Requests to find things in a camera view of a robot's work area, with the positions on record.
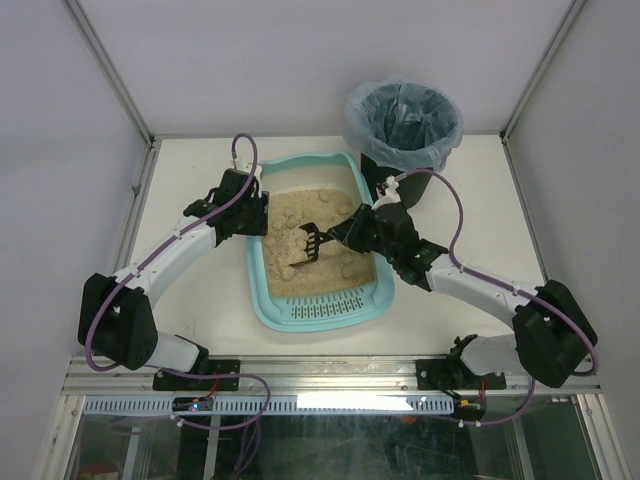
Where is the black slotted litter scoop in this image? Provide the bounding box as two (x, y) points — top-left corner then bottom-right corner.
(290, 222), (335, 268)

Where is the teal plastic litter box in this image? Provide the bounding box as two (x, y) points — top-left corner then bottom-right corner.
(247, 152), (395, 333)

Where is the black trash bin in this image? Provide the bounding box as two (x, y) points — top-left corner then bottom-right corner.
(358, 84), (435, 211)

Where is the translucent blue bin liner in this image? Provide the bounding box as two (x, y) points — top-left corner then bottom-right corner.
(343, 76), (463, 172)

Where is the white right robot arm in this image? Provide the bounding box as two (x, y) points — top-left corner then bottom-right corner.
(328, 203), (598, 388)

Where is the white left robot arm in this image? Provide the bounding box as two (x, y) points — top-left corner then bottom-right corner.
(77, 168), (269, 373)

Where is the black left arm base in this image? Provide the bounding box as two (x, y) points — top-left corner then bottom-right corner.
(152, 358), (241, 392)

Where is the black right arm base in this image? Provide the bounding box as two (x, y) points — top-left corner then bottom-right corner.
(415, 357), (507, 392)

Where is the litter clump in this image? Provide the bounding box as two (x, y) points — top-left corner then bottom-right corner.
(340, 253), (353, 265)
(341, 265), (354, 279)
(318, 189), (333, 202)
(282, 206), (297, 219)
(281, 266), (296, 282)

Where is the beige pellet cat litter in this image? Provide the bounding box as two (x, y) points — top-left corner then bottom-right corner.
(262, 188), (376, 297)

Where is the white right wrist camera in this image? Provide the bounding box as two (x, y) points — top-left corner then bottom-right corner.
(373, 176), (401, 210)

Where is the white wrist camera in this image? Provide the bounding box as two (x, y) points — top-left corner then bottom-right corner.
(373, 176), (401, 210)
(233, 157), (262, 178)

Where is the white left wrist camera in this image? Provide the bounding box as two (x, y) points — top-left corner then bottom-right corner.
(233, 157), (262, 178)

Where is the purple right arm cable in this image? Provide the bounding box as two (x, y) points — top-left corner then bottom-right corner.
(389, 168), (601, 429)

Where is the aluminium mounting rail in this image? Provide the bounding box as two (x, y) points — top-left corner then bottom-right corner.
(64, 353), (599, 396)

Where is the left aluminium frame post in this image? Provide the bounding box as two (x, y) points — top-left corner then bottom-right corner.
(62, 0), (156, 146)

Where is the aluminium frame post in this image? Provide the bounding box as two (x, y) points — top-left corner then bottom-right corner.
(62, 0), (156, 146)
(500, 0), (589, 145)

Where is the white slotted cable duct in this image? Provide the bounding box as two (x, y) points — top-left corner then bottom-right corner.
(84, 393), (454, 417)

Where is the right aluminium frame post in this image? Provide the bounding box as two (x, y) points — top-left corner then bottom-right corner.
(500, 0), (589, 145)

